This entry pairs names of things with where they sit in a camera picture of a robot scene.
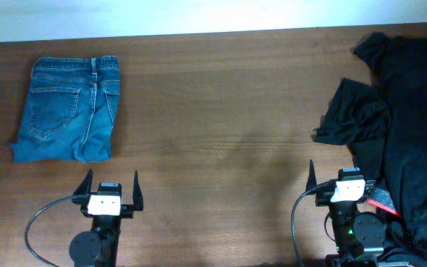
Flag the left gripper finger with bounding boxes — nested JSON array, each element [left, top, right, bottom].
[[73, 168, 93, 196], [132, 170, 144, 211]]

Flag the black trousers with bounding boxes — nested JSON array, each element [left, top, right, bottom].
[[314, 78, 391, 146]]

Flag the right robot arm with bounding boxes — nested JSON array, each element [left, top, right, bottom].
[[306, 162, 385, 267]]

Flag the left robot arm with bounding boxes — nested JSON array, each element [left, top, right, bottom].
[[69, 170, 144, 267]]

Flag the grey red-trimmed garment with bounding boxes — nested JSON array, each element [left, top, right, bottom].
[[367, 188, 401, 217]]

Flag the folded blue denim jeans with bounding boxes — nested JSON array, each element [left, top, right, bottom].
[[11, 56, 121, 162]]

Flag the black clothes pile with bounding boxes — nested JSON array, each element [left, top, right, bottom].
[[354, 33, 427, 259]]

